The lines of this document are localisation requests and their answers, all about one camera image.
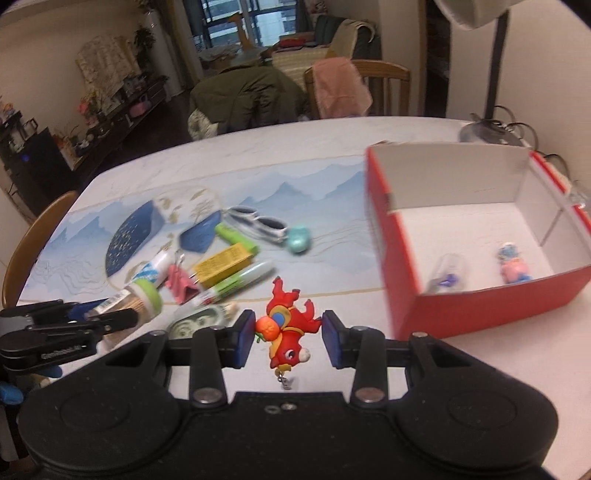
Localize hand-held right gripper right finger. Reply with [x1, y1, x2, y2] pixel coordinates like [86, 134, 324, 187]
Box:
[322, 309, 467, 409]

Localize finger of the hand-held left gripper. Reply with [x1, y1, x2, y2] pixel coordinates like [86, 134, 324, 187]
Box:
[25, 308, 140, 344]
[0, 299, 110, 329]

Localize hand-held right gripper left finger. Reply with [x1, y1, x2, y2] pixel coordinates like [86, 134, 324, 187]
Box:
[105, 309, 257, 409]

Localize toothpick jar with green lid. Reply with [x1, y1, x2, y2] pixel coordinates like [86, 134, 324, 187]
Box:
[90, 279, 163, 352]

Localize green correction tape dispenser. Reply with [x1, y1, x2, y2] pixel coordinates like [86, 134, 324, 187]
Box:
[165, 302, 238, 340]

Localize green and white pen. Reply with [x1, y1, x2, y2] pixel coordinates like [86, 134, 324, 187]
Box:
[191, 261, 275, 308]

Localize white tube with blue print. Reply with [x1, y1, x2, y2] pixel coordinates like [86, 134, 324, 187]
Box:
[131, 251, 181, 289]

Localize pink binder clip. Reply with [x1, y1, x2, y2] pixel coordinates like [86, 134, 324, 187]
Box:
[164, 251, 200, 305]

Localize red cardboard box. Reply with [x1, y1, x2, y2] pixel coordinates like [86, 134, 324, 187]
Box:
[365, 141, 591, 342]

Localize person's left hand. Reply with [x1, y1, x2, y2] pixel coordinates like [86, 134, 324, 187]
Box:
[0, 364, 63, 407]

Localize round-backed wooden chair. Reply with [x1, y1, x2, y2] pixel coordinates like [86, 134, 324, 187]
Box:
[1, 190, 80, 309]

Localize small yellow box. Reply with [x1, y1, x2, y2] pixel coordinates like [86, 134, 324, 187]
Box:
[191, 244, 257, 289]

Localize green highlighter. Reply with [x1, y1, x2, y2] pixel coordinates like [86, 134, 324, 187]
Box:
[215, 222, 259, 254]

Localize teal egg-shaped toy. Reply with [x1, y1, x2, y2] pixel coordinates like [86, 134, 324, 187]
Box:
[285, 226, 313, 254]

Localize white sunglasses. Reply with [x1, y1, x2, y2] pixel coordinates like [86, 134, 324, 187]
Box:
[222, 206, 288, 244]

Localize blue mountain print table mat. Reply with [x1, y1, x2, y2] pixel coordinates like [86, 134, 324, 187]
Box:
[18, 154, 389, 324]

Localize black cabinet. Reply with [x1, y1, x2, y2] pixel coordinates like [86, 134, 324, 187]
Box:
[0, 111, 75, 204]

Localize pink pig figure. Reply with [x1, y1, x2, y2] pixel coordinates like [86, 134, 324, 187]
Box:
[496, 242, 532, 284]

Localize dark low cabinet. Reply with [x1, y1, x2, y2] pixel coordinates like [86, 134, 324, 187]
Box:
[55, 76, 169, 171]

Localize pink flowers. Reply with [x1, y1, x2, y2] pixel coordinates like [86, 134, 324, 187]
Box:
[76, 90, 105, 125]

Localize dark green jacket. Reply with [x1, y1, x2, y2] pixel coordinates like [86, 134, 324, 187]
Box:
[187, 68, 308, 141]

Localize pink cloth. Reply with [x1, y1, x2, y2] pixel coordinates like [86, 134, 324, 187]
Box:
[311, 58, 374, 118]

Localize wooden chair with curved back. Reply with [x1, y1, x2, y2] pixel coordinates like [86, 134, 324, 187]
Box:
[303, 59, 411, 121]

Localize white standing air conditioner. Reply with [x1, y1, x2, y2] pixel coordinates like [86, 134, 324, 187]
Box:
[141, 9, 183, 93]

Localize green potted plant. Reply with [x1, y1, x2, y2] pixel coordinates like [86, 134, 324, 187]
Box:
[134, 27, 157, 70]

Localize beige woven ottoman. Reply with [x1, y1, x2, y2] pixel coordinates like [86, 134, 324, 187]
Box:
[271, 46, 342, 93]

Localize round side table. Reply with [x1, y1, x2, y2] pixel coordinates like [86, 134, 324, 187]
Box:
[198, 45, 273, 72]

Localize clear glass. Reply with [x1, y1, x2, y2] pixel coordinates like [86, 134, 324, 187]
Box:
[566, 178, 591, 210]

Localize beige blanket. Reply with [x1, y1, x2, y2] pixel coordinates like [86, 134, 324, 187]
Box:
[330, 19, 375, 61]

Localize dark sofa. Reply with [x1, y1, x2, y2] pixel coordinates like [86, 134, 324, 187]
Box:
[314, 14, 382, 61]

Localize desk lamp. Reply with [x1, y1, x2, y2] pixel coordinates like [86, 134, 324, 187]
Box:
[434, 0, 536, 148]

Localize large window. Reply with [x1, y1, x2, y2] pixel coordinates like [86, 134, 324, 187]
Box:
[182, 0, 298, 49]

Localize floral wall hanging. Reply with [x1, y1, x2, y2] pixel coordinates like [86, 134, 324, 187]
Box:
[76, 34, 139, 86]

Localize black cables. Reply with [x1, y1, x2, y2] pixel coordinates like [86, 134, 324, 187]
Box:
[468, 105, 573, 185]

